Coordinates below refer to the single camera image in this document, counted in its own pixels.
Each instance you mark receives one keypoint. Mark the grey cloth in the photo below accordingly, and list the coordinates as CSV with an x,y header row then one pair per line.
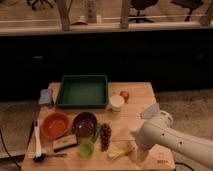
x,y
150,111

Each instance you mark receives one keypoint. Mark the orange plastic bowl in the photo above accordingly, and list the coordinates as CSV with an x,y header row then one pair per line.
x,y
55,125

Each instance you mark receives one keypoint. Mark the small red tomato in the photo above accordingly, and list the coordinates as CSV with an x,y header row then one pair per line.
x,y
125,95

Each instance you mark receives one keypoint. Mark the green plastic tray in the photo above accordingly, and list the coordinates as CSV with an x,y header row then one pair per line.
x,y
83,91

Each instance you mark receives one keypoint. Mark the white paper cup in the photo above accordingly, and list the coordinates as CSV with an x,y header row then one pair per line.
x,y
116,102

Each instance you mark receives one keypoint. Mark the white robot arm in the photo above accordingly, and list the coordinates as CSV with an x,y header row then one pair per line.
x,y
157,130

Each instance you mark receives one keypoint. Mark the bunch of dark grapes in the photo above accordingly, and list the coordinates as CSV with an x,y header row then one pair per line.
x,y
105,135

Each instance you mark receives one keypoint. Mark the green plastic cup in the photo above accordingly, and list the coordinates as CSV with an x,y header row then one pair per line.
x,y
86,149

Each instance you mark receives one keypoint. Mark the dark red bowl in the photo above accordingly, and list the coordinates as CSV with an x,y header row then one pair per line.
x,y
84,124

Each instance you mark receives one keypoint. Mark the black office chair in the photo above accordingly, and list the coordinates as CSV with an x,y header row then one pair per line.
x,y
141,5

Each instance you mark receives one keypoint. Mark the black spoon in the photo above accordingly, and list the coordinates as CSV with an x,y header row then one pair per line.
x,y
43,156

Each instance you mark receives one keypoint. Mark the yellow banana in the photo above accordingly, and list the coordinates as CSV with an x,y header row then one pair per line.
x,y
118,152

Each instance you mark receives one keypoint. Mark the green vegetable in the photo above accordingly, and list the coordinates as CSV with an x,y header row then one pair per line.
x,y
96,133

